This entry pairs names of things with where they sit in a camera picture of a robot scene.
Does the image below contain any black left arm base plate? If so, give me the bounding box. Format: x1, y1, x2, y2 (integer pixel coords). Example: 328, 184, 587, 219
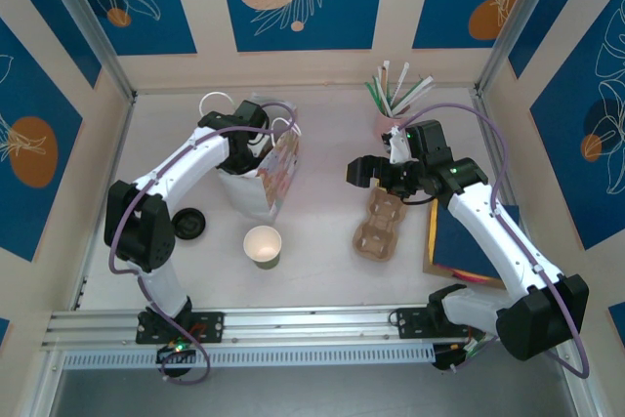
135, 312, 227, 345

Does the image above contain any grey slotted cable duct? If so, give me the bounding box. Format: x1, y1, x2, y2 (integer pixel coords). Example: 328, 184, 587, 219
62, 343, 437, 370

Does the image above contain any green paper cup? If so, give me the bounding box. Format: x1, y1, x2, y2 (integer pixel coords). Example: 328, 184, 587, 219
242, 225, 284, 271

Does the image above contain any white green paper-wrapped straw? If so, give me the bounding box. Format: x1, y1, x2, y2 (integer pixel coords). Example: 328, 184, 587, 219
389, 76, 426, 114

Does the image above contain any brown pulp cup carrier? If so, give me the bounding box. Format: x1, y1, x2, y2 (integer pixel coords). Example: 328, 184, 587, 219
352, 186, 409, 262

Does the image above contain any pink straw holder cup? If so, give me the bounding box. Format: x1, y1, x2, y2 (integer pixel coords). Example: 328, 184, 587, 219
373, 111, 414, 139

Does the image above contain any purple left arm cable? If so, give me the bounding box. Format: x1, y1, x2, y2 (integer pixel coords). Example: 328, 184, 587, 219
107, 101, 300, 387

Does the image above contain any aluminium frame post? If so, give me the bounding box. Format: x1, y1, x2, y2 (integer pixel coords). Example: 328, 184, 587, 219
474, 0, 570, 99
36, 0, 139, 102

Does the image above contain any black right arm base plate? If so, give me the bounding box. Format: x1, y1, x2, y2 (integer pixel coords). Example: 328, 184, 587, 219
394, 307, 485, 340

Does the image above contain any cartoon animal paper gift bag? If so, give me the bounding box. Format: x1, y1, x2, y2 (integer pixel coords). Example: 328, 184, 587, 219
197, 91, 305, 224

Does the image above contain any brown paper-wrapped straw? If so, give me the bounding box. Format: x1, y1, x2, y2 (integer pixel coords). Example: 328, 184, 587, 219
379, 61, 393, 113

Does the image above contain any loose black plastic cup lid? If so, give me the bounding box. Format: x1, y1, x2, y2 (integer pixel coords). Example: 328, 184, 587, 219
172, 207, 210, 243

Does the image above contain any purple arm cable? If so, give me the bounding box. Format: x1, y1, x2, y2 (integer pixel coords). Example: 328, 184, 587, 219
397, 102, 590, 382
107, 101, 300, 387

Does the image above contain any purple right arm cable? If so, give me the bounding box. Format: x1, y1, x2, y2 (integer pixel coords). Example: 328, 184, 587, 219
397, 102, 590, 382

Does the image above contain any aluminium wall base strip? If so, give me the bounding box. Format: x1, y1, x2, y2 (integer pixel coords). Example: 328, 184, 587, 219
134, 83, 478, 95

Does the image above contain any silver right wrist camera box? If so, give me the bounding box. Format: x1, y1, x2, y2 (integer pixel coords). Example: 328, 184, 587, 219
382, 124, 410, 165

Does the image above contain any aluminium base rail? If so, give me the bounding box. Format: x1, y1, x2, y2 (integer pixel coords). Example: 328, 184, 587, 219
41, 300, 582, 348

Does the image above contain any blue gold-edged flat folder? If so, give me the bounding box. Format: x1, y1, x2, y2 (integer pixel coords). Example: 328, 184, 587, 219
429, 201, 521, 281

